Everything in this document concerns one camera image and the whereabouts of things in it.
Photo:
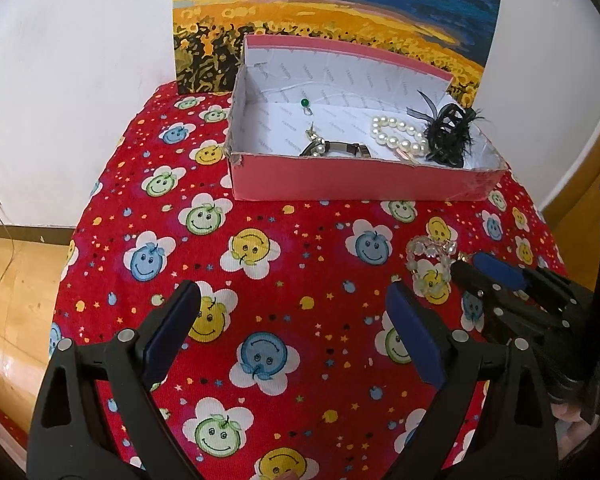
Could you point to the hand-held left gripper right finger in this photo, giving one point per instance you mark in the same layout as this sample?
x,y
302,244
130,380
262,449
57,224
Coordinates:
x,y
415,330

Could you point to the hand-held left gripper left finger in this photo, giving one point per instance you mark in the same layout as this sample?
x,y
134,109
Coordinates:
x,y
172,330

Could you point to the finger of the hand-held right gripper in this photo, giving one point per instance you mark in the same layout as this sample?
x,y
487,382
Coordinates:
x,y
500,269
475,285

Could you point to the small gold earring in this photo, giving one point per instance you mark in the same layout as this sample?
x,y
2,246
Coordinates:
x,y
464,258

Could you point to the pink cardboard box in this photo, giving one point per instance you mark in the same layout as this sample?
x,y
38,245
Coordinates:
x,y
355,180

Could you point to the gold pearl drop earring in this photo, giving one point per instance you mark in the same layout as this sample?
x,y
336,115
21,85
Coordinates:
x,y
317,146

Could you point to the green bead earring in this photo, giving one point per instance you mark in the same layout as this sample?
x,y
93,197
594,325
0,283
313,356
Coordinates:
x,y
305,103

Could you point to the person's right hand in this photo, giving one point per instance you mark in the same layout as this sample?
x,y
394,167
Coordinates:
x,y
572,430

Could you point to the red smiley printed cloth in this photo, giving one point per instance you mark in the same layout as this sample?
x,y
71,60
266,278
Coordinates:
x,y
305,260

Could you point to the black feather hair clip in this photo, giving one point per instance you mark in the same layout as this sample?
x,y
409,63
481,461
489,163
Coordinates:
x,y
447,135

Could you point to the sunflower field painting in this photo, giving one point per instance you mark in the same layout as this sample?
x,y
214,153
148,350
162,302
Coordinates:
x,y
330,15

